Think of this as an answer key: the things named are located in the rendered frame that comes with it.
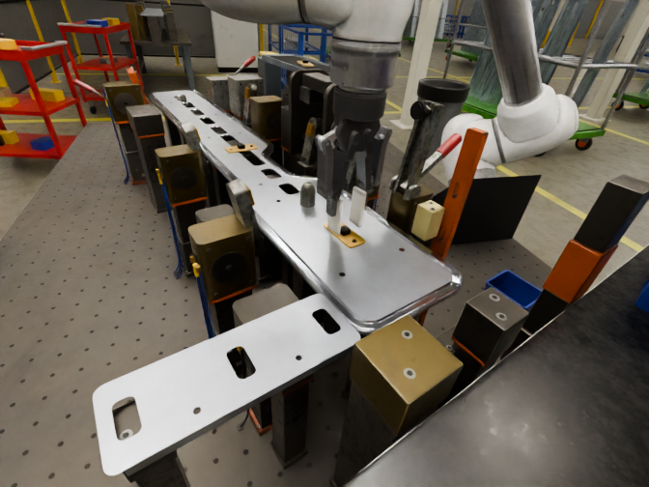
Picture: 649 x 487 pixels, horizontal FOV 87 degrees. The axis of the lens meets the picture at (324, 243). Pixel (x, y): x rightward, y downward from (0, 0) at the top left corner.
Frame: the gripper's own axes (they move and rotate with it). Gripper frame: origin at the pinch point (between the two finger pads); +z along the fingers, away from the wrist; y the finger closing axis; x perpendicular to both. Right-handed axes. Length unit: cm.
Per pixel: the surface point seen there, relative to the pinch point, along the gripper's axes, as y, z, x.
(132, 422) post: 38.3, 5.8, 15.6
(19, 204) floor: 87, 105, -258
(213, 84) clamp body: -13, 0, -102
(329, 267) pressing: 7.7, 4.7, 6.6
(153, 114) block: 15, 2, -76
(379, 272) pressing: 1.6, 4.7, 11.5
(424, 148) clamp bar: -14.6, -9.8, 1.9
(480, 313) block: 3.7, -3.2, 28.8
